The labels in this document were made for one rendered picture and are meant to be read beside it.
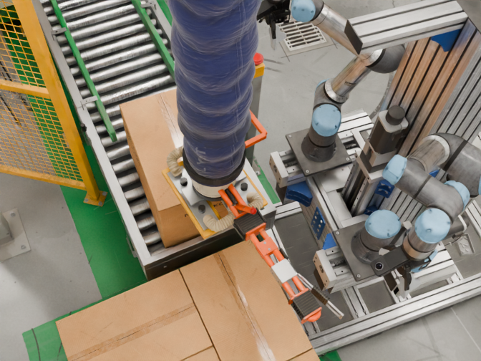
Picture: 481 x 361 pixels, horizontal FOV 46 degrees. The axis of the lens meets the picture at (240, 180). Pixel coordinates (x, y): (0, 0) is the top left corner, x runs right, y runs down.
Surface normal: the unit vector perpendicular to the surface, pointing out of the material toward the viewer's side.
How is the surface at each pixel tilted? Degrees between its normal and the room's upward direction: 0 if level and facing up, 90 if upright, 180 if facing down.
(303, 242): 0
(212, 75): 82
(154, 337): 0
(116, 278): 0
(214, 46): 104
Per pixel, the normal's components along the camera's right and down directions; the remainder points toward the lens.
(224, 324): 0.04, -0.50
